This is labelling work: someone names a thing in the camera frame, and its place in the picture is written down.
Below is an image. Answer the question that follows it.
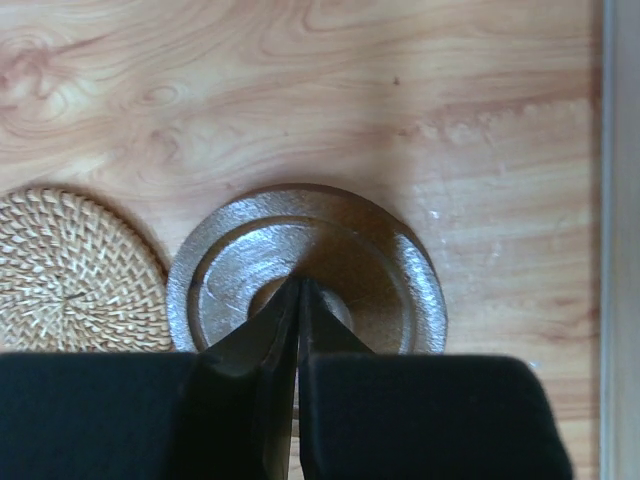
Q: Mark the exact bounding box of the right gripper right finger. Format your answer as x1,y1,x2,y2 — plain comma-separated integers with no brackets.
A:
299,281,573,479

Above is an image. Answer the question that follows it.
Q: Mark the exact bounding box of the brown wooden coaster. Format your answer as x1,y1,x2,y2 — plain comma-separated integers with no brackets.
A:
166,184,448,354

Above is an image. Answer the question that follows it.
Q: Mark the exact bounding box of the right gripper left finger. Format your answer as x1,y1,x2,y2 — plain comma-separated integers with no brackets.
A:
1,279,301,479

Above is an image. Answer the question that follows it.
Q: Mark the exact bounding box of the small woven rattan coaster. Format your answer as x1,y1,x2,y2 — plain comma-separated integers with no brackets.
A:
1,187,173,352

